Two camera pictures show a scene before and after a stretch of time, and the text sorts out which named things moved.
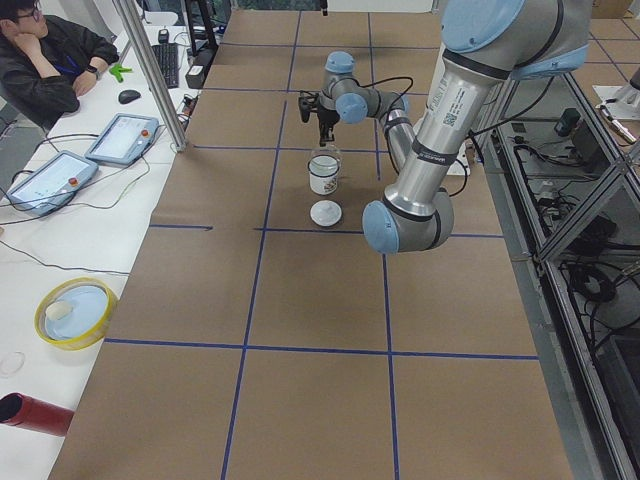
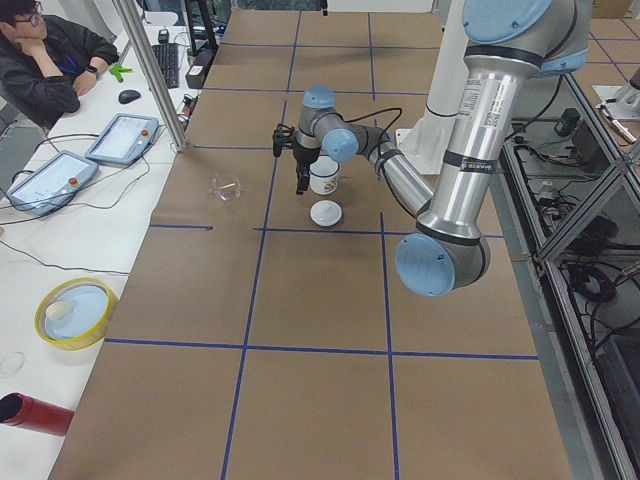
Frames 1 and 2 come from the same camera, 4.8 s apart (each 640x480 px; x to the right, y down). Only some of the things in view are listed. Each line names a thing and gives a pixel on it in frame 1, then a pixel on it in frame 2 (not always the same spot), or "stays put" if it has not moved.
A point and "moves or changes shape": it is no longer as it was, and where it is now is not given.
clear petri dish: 11,363 stays put
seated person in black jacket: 46,63 stays put
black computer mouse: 128,96 stays put
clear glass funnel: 324,149 moves or changes shape
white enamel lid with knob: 325,213 stays put
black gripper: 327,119 to 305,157
